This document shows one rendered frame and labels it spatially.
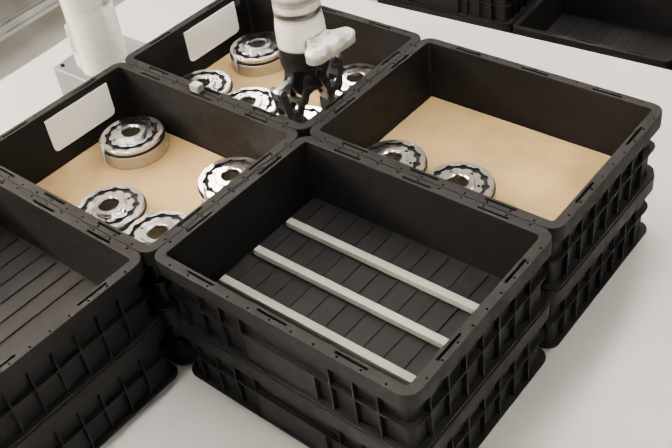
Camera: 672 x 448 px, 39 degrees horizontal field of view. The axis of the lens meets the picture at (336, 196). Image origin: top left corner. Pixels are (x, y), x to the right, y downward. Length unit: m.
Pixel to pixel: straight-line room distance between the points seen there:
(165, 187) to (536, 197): 0.55
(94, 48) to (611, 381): 1.09
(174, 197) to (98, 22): 0.48
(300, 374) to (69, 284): 0.39
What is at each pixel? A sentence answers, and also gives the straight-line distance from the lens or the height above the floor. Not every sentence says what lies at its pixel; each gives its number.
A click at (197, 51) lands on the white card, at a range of 1.71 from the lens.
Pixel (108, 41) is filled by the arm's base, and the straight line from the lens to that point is 1.84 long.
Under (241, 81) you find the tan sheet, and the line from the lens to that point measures 1.68.
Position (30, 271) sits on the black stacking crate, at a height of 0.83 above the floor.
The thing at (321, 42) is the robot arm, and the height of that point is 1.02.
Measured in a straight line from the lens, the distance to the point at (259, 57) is 1.68.
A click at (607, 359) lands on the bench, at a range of 1.34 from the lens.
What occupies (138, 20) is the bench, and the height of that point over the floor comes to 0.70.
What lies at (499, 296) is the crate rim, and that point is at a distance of 1.09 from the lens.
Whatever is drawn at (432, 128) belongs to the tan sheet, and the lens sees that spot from 1.50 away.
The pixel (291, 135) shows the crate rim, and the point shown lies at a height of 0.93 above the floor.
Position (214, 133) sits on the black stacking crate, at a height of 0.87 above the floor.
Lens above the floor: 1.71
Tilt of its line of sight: 39 degrees down
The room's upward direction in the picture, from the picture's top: 8 degrees counter-clockwise
